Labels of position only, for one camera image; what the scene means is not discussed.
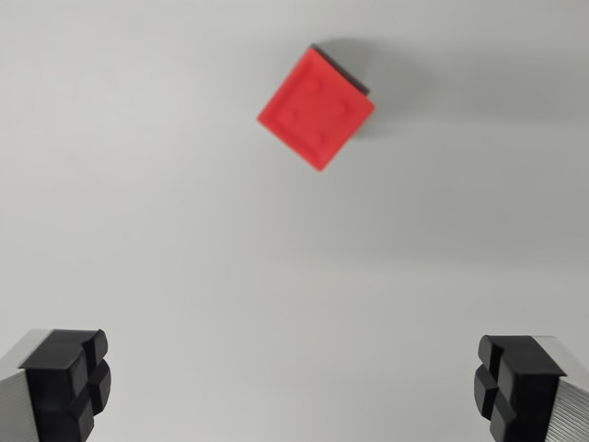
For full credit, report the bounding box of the red infantino silicone cube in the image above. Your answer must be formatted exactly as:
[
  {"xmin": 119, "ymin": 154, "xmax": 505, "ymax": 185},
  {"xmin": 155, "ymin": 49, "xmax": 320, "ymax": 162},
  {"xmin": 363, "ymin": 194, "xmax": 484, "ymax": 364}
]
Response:
[{"xmin": 256, "ymin": 44, "xmax": 376, "ymax": 173}]

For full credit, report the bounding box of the gripper right finger with black rubber pad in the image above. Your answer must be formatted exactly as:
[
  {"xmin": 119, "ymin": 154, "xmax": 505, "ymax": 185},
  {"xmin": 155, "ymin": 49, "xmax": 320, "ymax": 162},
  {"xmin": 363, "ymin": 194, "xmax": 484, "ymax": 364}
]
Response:
[{"xmin": 472, "ymin": 334, "xmax": 589, "ymax": 442}]

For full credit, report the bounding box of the gripper left finger with black rubber pad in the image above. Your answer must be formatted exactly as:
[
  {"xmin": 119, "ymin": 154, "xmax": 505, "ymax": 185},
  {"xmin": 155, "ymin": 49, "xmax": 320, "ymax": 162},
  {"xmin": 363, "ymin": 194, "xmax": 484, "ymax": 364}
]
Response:
[{"xmin": 0, "ymin": 328, "xmax": 113, "ymax": 442}]

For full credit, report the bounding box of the grey silicone cube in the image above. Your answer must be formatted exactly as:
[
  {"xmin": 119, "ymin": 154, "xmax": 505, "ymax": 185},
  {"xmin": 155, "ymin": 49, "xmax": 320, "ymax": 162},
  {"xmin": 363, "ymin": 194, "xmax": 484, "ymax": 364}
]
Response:
[{"xmin": 308, "ymin": 41, "xmax": 372, "ymax": 98}]

